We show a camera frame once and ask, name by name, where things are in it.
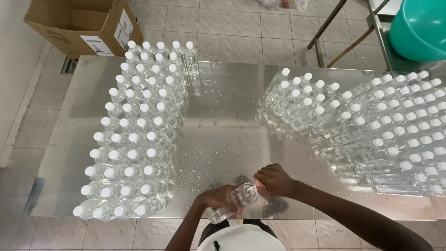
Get person's left hand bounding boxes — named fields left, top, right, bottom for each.
left=194, top=184, right=244, bottom=215

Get person's right hand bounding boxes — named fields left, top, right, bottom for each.
left=253, top=163, right=299, bottom=198

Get clear plastic water bottle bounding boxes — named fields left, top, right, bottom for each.
left=207, top=182, right=260, bottom=225

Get steel table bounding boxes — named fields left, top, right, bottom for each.
left=24, top=55, right=446, bottom=221

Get large group of capped bottles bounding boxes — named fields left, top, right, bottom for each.
left=259, top=68, right=446, bottom=196

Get small group of capped bottles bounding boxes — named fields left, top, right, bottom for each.
left=72, top=40, right=200, bottom=222

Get wooden stick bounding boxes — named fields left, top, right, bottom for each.
left=327, top=26, right=375, bottom=68

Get clear plastic bags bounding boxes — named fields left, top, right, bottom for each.
left=257, top=0, right=310, bottom=12

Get metal rack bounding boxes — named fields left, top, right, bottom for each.
left=307, top=0, right=446, bottom=74

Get floor drain grate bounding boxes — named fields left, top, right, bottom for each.
left=61, top=57, right=79, bottom=75

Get teal plastic basin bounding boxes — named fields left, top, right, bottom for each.
left=389, top=0, right=446, bottom=63

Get brown cardboard box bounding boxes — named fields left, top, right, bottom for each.
left=24, top=0, right=145, bottom=60

